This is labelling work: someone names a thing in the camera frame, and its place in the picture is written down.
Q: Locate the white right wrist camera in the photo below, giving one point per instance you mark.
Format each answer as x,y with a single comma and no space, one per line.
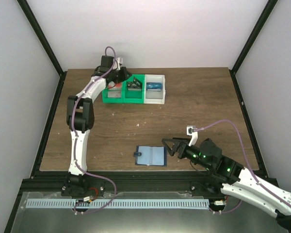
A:
193,133

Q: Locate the left green plastic bin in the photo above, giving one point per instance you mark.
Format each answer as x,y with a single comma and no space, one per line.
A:
105,99

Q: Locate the middle green plastic bin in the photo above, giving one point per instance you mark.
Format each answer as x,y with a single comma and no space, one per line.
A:
134,95

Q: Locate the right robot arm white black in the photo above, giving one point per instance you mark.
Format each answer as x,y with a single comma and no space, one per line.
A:
233,179

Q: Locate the right black frame post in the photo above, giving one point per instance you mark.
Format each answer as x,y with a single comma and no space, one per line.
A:
262,19

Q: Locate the white plastic bin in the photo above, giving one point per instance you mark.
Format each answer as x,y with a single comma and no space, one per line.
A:
154,97

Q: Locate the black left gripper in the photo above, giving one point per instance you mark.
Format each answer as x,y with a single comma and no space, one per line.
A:
122,73

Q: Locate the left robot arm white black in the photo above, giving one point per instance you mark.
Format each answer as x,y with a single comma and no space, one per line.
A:
80,111

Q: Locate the left black frame post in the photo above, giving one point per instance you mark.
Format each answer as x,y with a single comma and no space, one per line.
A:
26,9

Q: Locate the green plastic bin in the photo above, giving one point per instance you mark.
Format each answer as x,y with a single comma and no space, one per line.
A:
134,95
105,99

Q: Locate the light blue slotted cable duct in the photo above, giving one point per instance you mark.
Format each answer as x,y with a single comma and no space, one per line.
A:
121,204

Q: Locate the black card in bin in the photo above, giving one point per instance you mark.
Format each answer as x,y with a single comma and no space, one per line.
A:
133,87

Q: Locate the black frame post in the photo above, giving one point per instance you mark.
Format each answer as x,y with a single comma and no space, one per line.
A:
262,19
26,9

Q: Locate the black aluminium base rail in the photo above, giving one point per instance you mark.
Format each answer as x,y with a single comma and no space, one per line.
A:
197,184

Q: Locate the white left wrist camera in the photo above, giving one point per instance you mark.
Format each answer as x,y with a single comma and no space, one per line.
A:
119,62

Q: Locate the blue card in bin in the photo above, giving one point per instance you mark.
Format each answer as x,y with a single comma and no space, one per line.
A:
154,86

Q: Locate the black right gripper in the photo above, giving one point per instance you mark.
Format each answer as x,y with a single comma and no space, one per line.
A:
181,148

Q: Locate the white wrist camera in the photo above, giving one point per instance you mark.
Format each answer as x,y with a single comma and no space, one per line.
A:
119,62
193,133

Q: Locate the blue leather card holder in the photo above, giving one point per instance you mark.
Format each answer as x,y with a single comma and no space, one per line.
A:
150,156

